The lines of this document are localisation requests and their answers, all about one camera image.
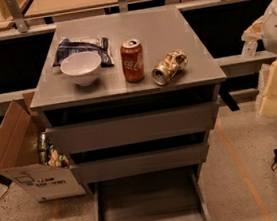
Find crushed orange gold can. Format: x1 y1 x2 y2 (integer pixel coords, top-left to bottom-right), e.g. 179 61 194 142
151 50 188 86

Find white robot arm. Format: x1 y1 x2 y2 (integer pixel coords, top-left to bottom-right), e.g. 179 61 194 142
241 0 277 118

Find top grey drawer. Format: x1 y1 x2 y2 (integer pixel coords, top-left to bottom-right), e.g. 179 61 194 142
46 102 219 155

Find red coca-cola can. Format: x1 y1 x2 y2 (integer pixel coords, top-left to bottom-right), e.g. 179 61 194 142
120 38 145 83

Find middle grey drawer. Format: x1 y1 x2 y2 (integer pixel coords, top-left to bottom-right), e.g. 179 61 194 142
70 142 209 184

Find grey drawer cabinet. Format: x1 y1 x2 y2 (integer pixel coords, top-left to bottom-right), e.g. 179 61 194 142
20 0 239 203

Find open bottom grey drawer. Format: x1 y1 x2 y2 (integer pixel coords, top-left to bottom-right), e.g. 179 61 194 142
93 167 213 221

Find clear sanitizer bottle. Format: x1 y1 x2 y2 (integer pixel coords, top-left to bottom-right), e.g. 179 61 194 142
241 41 258 58

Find white bowl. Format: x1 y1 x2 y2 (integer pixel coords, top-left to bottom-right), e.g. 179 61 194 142
60 51 102 86

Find blue white snack bag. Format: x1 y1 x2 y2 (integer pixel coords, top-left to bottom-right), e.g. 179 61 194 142
52 37 114 67

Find cans inside cardboard box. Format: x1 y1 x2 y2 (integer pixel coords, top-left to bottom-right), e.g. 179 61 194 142
37 132 70 168

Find open cardboard box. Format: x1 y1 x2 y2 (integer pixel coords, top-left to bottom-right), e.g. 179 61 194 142
0 92 86 202

